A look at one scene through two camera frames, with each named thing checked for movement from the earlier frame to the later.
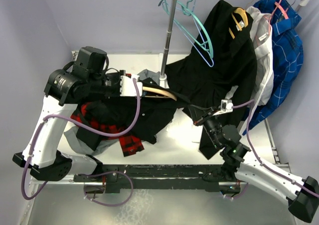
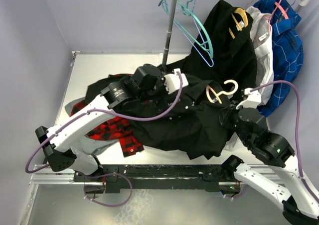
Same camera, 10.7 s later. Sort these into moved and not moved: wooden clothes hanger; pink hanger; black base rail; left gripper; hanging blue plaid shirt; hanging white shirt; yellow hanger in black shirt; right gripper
Moved: left gripper; right gripper; wooden clothes hanger
Not moved: yellow hanger in black shirt; hanging white shirt; hanging blue plaid shirt; black base rail; pink hanger
